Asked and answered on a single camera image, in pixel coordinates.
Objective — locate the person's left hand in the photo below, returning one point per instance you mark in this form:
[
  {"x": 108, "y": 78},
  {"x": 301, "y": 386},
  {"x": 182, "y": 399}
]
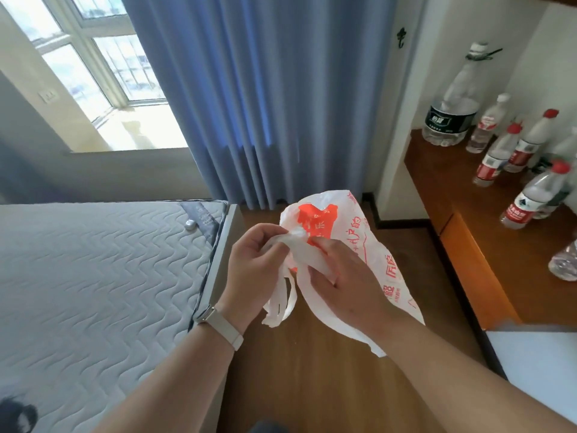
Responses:
[{"x": 248, "y": 275}]

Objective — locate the person's right hand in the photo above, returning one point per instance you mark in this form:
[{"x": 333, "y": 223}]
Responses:
[{"x": 351, "y": 288}]

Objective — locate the person's right thumb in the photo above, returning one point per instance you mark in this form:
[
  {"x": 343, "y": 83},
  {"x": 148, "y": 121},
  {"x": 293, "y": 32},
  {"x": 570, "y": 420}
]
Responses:
[{"x": 325, "y": 247}]

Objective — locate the person's left thumb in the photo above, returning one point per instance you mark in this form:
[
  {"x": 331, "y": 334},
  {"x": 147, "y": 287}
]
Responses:
[{"x": 270, "y": 230}]

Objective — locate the white orange-printed plastic bag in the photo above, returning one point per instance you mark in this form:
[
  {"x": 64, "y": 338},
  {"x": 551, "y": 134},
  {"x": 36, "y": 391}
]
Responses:
[{"x": 351, "y": 229}]

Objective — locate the person's right forearm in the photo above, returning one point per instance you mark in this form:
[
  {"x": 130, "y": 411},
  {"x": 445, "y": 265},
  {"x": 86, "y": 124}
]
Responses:
[{"x": 450, "y": 383}]

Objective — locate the person's left forearm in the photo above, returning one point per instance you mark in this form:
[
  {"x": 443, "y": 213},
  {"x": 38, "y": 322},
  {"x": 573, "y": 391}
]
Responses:
[{"x": 171, "y": 383}]

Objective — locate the dark mattress label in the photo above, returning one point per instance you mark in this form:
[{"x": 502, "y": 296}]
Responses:
[{"x": 203, "y": 220}]

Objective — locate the small silver round object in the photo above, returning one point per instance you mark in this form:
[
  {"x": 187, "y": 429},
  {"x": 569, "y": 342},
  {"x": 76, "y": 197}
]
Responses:
[{"x": 190, "y": 225}]

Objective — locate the beige wristband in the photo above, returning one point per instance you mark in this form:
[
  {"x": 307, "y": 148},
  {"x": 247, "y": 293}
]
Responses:
[{"x": 221, "y": 326}]

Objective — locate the blue curtain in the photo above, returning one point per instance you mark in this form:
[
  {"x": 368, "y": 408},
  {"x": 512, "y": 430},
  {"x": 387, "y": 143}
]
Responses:
[{"x": 266, "y": 94}]

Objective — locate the brown wooden desk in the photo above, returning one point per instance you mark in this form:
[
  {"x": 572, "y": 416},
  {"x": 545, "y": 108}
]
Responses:
[{"x": 505, "y": 266}]

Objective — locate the grey quilted mattress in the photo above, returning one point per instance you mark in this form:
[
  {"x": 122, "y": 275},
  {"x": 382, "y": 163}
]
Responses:
[{"x": 99, "y": 288}]

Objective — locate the large clear water bottle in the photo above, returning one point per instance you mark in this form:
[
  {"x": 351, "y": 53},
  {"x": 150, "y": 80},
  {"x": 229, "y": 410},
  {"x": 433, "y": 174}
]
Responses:
[{"x": 455, "y": 108}]

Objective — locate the small red-label water bottle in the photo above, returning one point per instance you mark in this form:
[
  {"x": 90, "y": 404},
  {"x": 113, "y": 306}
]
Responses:
[
  {"x": 487, "y": 126},
  {"x": 496, "y": 157},
  {"x": 532, "y": 198},
  {"x": 529, "y": 144}
]

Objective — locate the clear plastic bottle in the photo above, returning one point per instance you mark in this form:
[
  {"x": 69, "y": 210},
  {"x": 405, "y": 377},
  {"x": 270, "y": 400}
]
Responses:
[{"x": 565, "y": 261}]

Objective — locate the white cabinet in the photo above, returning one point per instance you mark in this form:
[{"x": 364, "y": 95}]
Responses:
[{"x": 541, "y": 360}]

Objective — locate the small dark-label water bottle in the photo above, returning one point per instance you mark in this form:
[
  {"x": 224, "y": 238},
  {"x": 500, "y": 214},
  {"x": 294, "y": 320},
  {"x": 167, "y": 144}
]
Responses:
[{"x": 559, "y": 153}]

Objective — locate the white-framed window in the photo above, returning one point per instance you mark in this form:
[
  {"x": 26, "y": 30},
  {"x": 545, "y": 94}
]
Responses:
[{"x": 85, "y": 49}]

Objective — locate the grey bed frame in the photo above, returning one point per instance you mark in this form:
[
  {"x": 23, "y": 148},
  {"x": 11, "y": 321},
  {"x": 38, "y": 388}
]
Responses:
[{"x": 223, "y": 257}]

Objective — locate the dark wall hook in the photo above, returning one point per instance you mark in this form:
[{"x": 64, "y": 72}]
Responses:
[{"x": 400, "y": 38}]

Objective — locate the white wall switch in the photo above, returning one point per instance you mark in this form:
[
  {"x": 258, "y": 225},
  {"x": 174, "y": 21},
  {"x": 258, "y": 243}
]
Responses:
[{"x": 47, "y": 95}]

